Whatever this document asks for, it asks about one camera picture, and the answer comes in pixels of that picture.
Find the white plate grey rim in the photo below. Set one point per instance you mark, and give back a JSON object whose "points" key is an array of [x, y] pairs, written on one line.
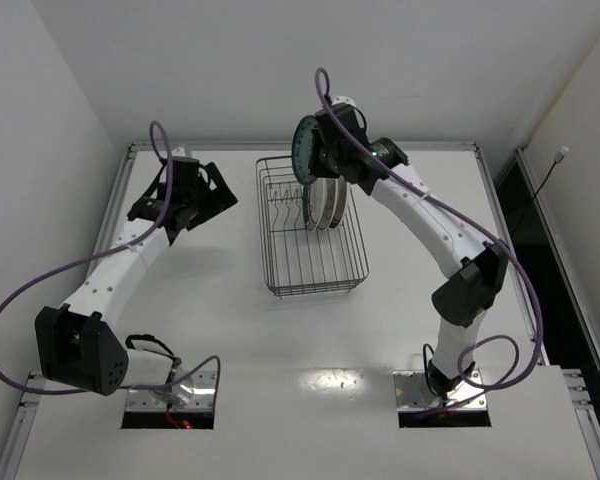
{"points": [[321, 203]]}

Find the blue floral green plate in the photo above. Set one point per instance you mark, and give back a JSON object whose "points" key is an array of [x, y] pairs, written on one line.
{"points": [[303, 149]]}

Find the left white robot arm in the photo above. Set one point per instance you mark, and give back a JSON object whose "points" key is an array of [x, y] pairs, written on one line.
{"points": [[77, 342]]}

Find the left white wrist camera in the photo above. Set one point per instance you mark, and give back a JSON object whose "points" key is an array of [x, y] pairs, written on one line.
{"points": [[179, 152]]}

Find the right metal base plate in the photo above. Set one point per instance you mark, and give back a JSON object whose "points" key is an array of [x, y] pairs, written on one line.
{"points": [[413, 395]]}

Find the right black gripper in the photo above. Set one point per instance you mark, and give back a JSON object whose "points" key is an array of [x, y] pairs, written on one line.
{"points": [[321, 154]]}

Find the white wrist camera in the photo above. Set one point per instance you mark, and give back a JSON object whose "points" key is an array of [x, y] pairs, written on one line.
{"points": [[179, 152], [337, 101]]}

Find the green red rimmed plate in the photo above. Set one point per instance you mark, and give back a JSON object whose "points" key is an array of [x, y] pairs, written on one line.
{"points": [[306, 208], [341, 203]]}

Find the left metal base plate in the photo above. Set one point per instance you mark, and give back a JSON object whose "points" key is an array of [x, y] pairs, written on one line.
{"points": [[195, 394]]}

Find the metal base plate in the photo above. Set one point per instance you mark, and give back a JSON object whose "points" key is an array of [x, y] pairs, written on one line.
{"points": [[195, 394], [413, 395]]}

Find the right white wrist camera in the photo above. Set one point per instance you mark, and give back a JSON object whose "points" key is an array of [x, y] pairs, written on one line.
{"points": [[337, 101]]}

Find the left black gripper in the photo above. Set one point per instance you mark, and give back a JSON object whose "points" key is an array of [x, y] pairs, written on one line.
{"points": [[206, 195]]}

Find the grey wire dish rack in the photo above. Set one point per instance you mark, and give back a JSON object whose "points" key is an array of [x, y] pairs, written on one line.
{"points": [[296, 260]]}

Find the black cable white plug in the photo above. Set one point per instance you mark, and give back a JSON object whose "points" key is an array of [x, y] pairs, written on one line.
{"points": [[557, 159]]}

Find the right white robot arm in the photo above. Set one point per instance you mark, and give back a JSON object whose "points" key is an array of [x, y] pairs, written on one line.
{"points": [[474, 268]]}

